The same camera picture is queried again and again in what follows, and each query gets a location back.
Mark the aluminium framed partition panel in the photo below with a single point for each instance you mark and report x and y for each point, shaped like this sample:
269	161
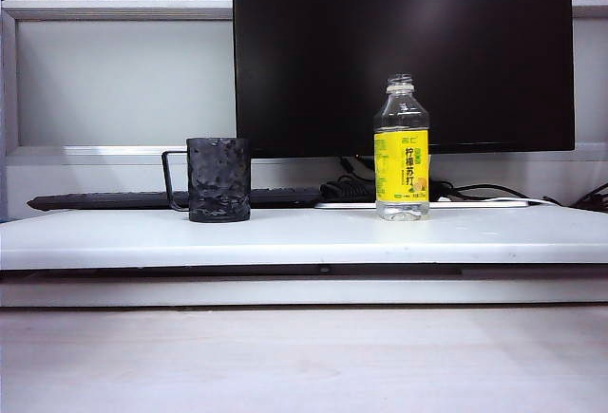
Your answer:
119	9

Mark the clear bottle with yellow label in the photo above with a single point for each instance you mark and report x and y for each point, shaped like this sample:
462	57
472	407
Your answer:
401	161

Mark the black computer monitor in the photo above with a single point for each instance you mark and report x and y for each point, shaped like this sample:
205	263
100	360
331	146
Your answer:
332	52

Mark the black keyboard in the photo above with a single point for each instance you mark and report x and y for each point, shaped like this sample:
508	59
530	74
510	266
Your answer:
109	199

